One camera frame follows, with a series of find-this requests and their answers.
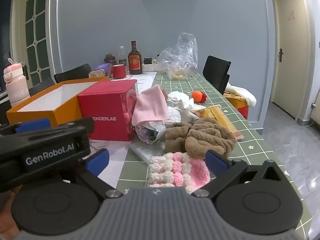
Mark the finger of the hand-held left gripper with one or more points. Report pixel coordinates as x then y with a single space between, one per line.
80 123
32 125

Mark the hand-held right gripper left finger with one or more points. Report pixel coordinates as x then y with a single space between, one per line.
97 161

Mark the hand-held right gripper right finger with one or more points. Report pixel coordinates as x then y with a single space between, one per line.
215 163

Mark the orange cardboard box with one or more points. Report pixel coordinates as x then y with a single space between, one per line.
32 115

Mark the pink white knitted cloth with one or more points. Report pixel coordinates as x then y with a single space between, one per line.
175 170

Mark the white plastic bag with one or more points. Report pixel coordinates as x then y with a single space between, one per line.
173 115

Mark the red cardboard box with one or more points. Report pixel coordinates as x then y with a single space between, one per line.
105 105

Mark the black chair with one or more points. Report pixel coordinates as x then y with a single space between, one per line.
216 70
42 87
72 73

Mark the pink water bottle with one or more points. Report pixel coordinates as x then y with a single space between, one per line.
15 90

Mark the green checked tablecloth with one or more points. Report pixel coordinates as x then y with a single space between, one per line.
250 140

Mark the flat clear plastic bag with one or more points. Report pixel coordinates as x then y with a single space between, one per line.
142 152

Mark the taupe plush cloth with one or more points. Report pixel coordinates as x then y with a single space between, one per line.
176 136

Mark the yellow plastic packet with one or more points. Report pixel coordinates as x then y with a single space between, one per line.
220 115

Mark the small wooden radio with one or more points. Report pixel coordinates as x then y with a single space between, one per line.
98 74

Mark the purple pouch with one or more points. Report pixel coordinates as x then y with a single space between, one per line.
102 67

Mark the red mug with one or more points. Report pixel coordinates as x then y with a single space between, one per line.
118 71

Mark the yellow cushion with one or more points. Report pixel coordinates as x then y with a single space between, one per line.
237 101

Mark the red knitted toy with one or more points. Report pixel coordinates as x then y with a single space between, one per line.
204 98

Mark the orange knitted ball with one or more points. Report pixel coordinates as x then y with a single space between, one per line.
197 96

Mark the brown figurine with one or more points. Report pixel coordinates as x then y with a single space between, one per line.
110 58

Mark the white crumpled tissue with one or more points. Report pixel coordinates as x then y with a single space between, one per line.
180 97

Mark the white towel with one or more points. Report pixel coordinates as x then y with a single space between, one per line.
243 92

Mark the clear water bottle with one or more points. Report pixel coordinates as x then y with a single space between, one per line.
122 55

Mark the brown liquor bottle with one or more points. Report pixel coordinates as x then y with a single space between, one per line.
135 61

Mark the white box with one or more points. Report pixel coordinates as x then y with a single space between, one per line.
148 67
159 67

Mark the glass paneled door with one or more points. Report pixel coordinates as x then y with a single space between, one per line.
35 35

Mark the pale pastry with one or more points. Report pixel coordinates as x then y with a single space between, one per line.
177 75

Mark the large clear plastic bag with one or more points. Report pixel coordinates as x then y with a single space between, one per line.
180 55

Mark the cream door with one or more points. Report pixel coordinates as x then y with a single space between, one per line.
292 55

